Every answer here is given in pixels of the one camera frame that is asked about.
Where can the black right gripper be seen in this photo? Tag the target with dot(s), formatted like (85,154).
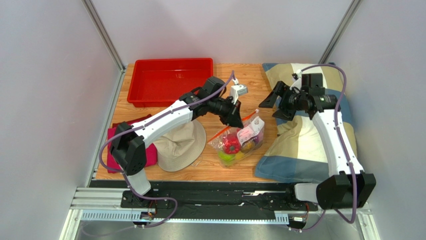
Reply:
(284,101)

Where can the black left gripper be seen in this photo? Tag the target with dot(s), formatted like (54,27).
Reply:
(233,118)

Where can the clear zip top bag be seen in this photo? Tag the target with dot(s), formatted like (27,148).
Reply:
(254,126)

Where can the red fake bell pepper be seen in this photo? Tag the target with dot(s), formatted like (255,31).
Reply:
(231,144)

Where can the brown fake kiwi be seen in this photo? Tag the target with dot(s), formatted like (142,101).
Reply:
(247,147)

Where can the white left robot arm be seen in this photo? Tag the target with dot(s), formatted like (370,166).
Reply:
(129,143)

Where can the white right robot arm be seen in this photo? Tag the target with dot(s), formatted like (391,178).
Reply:
(348,185)

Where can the yellow fake lemon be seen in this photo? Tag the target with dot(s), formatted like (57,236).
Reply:
(239,155)

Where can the checkered blue beige pillow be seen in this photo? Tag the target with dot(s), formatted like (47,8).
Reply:
(297,154)

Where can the beige bucket hat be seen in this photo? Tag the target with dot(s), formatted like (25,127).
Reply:
(181,146)

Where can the red plastic bin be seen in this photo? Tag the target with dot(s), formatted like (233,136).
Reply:
(160,82)

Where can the magenta folded cloth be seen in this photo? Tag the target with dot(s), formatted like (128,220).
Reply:
(151,153)

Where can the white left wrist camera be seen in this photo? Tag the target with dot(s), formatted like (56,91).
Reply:
(236,91)

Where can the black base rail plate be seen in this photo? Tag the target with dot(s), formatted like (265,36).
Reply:
(211,200)

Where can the aluminium frame rail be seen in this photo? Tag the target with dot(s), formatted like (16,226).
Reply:
(95,214)

